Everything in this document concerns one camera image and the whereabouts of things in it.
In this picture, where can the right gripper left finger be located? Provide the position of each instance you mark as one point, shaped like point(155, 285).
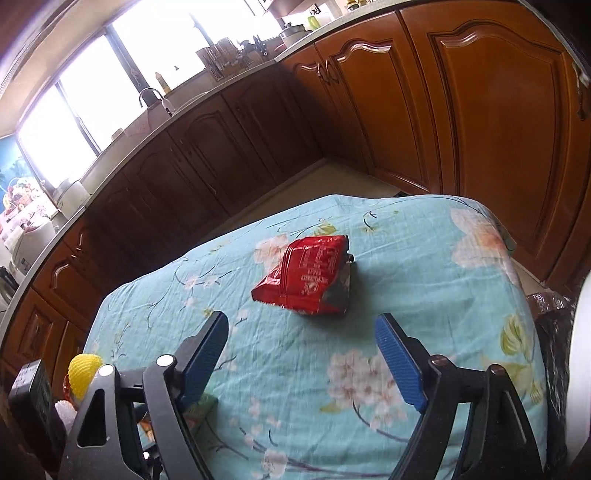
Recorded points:
point(130, 423)

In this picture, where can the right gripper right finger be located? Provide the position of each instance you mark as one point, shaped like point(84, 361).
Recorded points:
point(498, 441)

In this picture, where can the white black trash bin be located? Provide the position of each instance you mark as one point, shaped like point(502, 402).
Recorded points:
point(563, 328)

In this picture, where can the brown lower kitchen cabinets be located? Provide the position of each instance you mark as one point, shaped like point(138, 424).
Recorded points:
point(480, 99)

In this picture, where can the green juice carton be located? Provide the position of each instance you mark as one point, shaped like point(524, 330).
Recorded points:
point(194, 418)

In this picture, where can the white foam net left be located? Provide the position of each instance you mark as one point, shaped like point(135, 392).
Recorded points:
point(67, 414)

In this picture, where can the yellow foam fruit net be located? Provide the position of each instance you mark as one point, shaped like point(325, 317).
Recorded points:
point(81, 371)

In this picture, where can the floral teal tablecloth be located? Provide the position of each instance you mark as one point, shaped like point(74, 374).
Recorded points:
point(310, 397)

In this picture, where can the red snack wrapper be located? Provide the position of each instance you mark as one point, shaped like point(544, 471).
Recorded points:
point(312, 278)

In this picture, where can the sink faucet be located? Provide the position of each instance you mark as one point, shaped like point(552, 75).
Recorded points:
point(151, 97)

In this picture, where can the utensil holder rack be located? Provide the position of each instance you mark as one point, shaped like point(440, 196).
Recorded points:
point(220, 59)

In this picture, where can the white rice cooker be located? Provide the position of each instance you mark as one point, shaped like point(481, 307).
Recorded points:
point(292, 34)

